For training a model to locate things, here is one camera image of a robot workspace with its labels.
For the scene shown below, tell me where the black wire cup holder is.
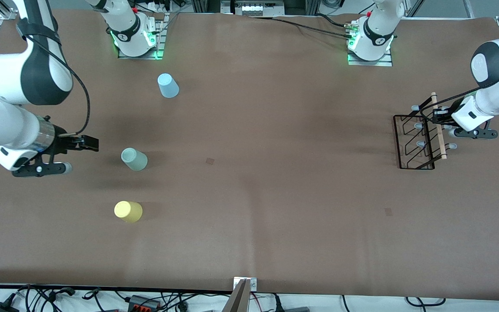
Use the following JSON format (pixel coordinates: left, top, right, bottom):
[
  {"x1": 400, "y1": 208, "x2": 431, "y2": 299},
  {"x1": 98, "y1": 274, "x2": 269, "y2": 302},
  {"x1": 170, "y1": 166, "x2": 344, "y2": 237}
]
[{"x1": 392, "y1": 92, "x2": 458, "y2": 170}]

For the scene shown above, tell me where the pale green plastic cup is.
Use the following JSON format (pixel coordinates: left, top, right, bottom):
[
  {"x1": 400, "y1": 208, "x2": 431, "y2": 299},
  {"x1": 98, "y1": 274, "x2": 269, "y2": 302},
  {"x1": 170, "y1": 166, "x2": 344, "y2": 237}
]
[{"x1": 121, "y1": 147, "x2": 149, "y2": 172}]

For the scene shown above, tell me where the yellow plastic cup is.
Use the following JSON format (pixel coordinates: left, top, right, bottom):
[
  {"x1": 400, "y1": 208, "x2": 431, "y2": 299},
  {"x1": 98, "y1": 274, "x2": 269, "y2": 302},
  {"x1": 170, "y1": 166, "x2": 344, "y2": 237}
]
[{"x1": 114, "y1": 201, "x2": 143, "y2": 224}]

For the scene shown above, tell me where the light blue plastic cup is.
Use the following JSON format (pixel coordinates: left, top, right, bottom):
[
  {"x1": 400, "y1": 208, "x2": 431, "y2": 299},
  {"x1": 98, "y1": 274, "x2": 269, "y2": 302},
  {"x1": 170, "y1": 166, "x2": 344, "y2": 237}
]
[{"x1": 157, "y1": 73, "x2": 180, "y2": 99}]

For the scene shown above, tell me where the white power strip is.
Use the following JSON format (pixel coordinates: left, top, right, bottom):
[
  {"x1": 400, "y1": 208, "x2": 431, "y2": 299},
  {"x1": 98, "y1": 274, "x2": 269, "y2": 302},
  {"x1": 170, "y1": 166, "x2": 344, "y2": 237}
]
[{"x1": 146, "y1": 0, "x2": 174, "y2": 13}]

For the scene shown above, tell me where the black orange connector block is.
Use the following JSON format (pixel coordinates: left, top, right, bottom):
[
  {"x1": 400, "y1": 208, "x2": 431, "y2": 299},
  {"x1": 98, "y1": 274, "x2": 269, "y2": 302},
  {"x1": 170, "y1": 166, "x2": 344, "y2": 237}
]
[{"x1": 127, "y1": 295, "x2": 162, "y2": 312}]

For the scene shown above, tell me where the large table cover sheet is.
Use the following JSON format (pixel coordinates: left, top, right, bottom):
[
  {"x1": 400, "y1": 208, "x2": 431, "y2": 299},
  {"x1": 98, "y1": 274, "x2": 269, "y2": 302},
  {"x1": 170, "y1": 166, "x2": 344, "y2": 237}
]
[{"x1": 0, "y1": 9, "x2": 499, "y2": 302}]

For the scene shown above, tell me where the grey electronics box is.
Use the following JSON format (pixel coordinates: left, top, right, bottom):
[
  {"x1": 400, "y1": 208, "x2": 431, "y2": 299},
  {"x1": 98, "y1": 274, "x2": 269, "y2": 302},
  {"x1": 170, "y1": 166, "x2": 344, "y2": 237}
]
[{"x1": 232, "y1": 0, "x2": 285, "y2": 17}]

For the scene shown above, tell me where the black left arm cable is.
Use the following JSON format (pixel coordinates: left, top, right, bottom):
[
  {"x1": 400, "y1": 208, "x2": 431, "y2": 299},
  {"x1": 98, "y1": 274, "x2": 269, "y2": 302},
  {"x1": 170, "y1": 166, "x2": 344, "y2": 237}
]
[{"x1": 420, "y1": 65, "x2": 499, "y2": 123}]

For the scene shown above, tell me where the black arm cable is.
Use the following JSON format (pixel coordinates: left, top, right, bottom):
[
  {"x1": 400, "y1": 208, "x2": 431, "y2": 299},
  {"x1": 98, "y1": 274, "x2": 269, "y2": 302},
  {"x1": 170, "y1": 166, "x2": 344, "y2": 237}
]
[
  {"x1": 420, "y1": 65, "x2": 499, "y2": 123},
  {"x1": 16, "y1": 17, "x2": 91, "y2": 136}
]

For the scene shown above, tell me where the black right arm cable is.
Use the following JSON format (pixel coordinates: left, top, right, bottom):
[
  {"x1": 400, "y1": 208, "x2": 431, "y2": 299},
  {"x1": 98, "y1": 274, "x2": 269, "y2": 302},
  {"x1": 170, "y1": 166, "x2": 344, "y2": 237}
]
[{"x1": 16, "y1": 17, "x2": 91, "y2": 136}]

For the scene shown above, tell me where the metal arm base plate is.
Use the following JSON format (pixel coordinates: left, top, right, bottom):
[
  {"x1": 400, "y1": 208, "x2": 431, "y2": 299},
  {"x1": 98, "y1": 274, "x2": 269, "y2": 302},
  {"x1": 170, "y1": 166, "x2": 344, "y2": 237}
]
[
  {"x1": 347, "y1": 26, "x2": 393, "y2": 67},
  {"x1": 117, "y1": 13, "x2": 168, "y2": 60}
]

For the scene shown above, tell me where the thick black cable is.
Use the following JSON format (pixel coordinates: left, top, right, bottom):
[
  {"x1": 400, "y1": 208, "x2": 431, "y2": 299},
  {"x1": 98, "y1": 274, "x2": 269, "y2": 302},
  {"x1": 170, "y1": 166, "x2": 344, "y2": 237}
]
[{"x1": 314, "y1": 13, "x2": 356, "y2": 29}]

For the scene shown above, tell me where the tangled black cable bundle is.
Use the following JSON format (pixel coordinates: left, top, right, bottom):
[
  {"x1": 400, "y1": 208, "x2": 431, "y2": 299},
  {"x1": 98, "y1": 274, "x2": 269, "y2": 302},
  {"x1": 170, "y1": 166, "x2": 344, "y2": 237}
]
[{"x1": 0, "y1": 284, "x2": 233, "y2": 312}]

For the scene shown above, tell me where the thin black cable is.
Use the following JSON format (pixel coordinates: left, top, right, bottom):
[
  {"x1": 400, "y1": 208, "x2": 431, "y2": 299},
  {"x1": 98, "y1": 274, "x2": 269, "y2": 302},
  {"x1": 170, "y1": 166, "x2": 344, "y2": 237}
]
[{"x1": 249, "y1": 16, "x2": 356, "y2": 39}]

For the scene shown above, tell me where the black cable loop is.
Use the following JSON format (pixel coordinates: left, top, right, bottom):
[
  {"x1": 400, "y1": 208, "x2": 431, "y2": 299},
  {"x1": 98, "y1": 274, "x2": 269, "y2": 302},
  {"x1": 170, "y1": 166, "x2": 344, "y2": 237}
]
[{"x1": 405, "y1": 297, "x2": 446, "y2": 307}]

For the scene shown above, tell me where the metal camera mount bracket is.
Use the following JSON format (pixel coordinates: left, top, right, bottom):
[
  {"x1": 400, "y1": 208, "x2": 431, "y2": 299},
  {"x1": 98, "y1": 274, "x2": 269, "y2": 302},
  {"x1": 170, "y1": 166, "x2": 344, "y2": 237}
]
[{"x1": 221, "y1": 277, "x2": 258, "y2": 312}]

